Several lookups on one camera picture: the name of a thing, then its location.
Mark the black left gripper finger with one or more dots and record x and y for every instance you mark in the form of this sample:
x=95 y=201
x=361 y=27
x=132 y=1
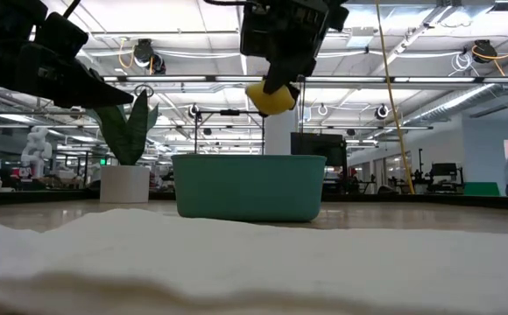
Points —
x=79 y=76
x=57 y=94

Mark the yellow lemon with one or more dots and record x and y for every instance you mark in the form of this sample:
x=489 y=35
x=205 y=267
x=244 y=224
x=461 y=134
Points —
x=269 y=105

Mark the black monitor screen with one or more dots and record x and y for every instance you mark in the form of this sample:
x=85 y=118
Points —
x=319 y=144

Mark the green plastic container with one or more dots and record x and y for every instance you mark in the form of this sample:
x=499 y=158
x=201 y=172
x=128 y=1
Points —
x=249 y=188

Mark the snake plant in white pot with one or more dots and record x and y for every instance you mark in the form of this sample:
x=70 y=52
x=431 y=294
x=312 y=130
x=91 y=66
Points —
x=124 y=184

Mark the black machine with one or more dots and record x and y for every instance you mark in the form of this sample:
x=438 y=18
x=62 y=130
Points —
x=444 y=170

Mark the white folded cloth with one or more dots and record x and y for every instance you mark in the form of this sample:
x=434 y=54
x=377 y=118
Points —
x=254 y=271

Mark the green panel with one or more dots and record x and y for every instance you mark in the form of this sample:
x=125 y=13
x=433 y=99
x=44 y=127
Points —
x=481 y=189

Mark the black gantry frame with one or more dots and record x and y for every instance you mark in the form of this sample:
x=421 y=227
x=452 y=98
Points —
x=230 y=113

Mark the silver ventilation duct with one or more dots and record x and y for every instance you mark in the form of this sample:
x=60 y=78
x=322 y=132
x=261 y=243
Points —
x=455 y=102

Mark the black aluminium table frame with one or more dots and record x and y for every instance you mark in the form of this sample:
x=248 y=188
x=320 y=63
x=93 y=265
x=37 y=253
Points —
x=433 y=200

